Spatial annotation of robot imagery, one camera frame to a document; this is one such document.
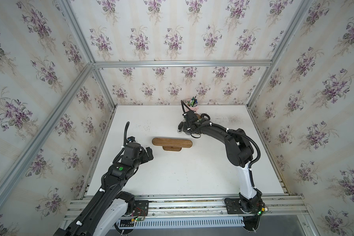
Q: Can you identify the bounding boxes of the wooden watch stand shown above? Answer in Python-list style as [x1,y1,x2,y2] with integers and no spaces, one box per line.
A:
[152,138,193,152]

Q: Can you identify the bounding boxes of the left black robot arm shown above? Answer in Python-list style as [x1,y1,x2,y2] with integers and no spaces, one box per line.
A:
[54,122,153,236]

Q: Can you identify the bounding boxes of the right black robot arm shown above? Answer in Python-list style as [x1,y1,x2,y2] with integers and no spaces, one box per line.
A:
[178,100,263,213]

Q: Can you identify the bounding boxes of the black sport watch far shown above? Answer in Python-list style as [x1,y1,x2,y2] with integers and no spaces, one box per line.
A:
[201,113,210,121]

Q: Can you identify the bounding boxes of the black and beige stapler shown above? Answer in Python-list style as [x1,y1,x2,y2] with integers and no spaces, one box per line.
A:
[178,122,184,133]

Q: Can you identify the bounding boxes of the pink pen bucket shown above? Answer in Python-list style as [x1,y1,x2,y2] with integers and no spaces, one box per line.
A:
[188,106,199,112]

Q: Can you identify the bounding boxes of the pens in bucket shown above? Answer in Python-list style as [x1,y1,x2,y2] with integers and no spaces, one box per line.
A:
[185,96,198,107]

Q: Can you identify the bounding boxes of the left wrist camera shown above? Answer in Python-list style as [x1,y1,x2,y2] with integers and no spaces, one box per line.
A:
[125,136,136,145]

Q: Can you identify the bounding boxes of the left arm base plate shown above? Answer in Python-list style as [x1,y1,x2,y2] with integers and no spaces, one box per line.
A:
[124,200,149,218]

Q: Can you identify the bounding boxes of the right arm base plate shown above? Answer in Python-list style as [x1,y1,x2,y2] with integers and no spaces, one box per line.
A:
[224,196,268,216]

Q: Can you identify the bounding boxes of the aluminium mounting rail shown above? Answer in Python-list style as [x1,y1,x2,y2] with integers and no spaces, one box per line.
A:
[61,193,310,231]

